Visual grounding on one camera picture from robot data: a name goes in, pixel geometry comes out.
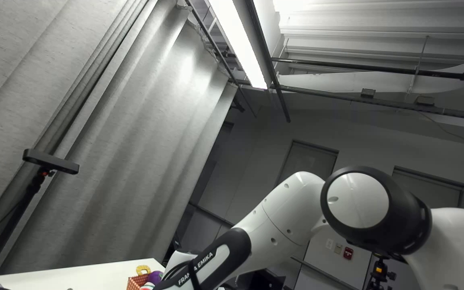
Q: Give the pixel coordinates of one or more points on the black stereo camera on tripod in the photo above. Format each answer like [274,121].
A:
[382,274]

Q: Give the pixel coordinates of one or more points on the black ceiling pipe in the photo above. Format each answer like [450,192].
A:
[377,68]

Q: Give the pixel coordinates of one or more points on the orange toy box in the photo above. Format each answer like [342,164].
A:
[137,282]

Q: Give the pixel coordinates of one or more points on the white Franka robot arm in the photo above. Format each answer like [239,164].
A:
[297,226]

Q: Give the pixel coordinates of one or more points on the long ceiling light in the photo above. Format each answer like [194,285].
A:
[237,37]

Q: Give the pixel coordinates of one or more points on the black bar camera on pole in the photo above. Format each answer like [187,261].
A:
[49,161]

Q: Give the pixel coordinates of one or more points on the purple toy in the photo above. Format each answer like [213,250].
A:
[155,277]

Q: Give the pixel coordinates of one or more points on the red wall sign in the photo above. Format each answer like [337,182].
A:
[348,251]

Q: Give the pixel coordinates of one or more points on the grey camera pole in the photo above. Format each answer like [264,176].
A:
[11,219]

